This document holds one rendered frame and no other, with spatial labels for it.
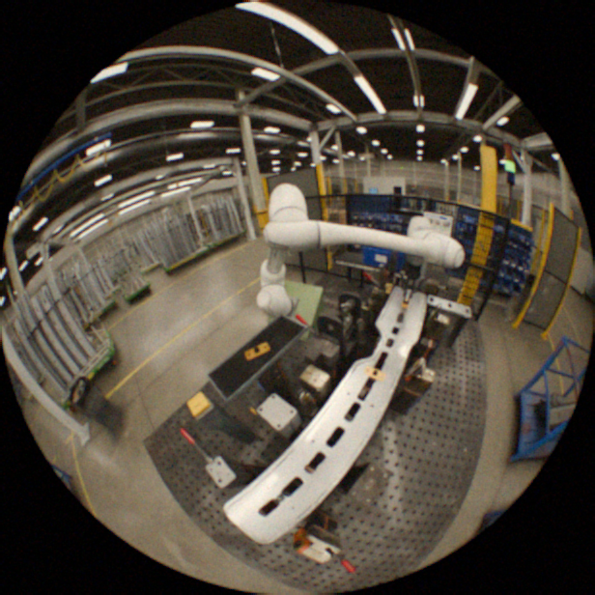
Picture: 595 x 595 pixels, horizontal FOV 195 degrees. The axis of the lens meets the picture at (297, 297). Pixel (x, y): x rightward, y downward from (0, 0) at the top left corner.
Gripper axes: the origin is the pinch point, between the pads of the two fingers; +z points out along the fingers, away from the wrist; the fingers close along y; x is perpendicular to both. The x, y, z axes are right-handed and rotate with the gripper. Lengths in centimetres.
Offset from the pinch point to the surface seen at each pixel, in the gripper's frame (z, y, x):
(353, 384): 6, -5, -55
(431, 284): 1.0, 12.0, 23.6
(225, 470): 0, -16, -104
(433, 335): 12.2, 19.7, -8.3
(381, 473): 3, 18, -77
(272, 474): 6, -7, -95
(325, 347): -2, -20, -50
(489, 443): 106, 139, -12
